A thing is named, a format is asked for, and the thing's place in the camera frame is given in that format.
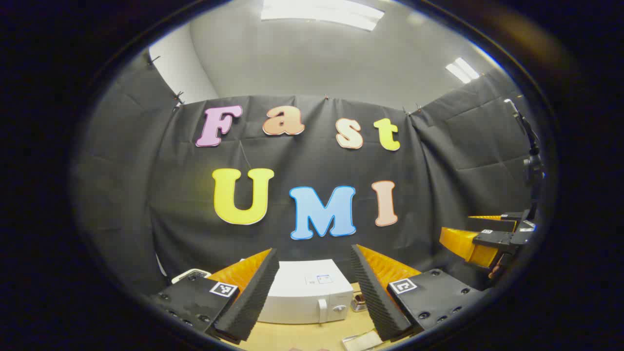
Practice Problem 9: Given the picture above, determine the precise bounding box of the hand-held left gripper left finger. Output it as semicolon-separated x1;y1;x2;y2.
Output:
149;248;281;344

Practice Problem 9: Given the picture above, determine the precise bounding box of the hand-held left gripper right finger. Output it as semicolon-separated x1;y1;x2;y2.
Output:
350;244;488;342

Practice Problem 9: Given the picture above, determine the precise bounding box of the white microwave oven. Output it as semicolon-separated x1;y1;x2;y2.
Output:
257;259;354;325

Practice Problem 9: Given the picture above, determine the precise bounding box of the white rectangular plate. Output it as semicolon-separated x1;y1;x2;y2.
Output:
341;331;384;351

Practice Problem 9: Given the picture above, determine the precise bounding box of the white toaster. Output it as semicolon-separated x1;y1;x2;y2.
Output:
171;269;213;284

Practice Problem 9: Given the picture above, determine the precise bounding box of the ceiling light panel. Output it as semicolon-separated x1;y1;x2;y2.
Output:
261;0;386;31
445;57;481;84

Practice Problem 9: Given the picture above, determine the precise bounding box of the black backdrop cloth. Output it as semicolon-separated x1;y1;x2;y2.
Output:
73;49;542;298

